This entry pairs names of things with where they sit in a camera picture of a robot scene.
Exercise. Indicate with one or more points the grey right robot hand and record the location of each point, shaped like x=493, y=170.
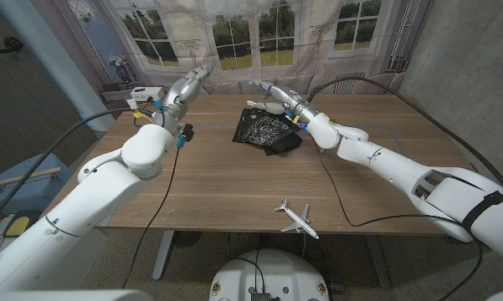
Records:
x=295, y=102

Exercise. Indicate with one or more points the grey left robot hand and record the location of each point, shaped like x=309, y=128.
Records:
x=180, y=96

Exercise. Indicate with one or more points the black paisley bandana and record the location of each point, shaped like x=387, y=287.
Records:
x=263, y=131

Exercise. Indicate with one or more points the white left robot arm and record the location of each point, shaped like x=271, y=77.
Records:
x=100, y=192

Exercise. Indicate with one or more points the white electronics box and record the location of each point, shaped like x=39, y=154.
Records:
x=144, y=94

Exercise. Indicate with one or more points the printed window backdrop cloth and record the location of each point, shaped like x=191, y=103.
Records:
x=251, y=33

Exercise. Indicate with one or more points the white toy airplane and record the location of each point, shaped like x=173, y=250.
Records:
x=295, y=217

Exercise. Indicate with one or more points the light blue pillar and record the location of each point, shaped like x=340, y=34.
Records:
x=58, y=67

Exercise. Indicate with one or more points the grey table leg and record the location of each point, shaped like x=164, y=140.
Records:
x=162, y=255
x=378, y=263

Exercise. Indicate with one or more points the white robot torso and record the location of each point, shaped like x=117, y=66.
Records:
x=272, y=276

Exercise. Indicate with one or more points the yellow and black floor item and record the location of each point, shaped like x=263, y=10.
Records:
x=18, y=226

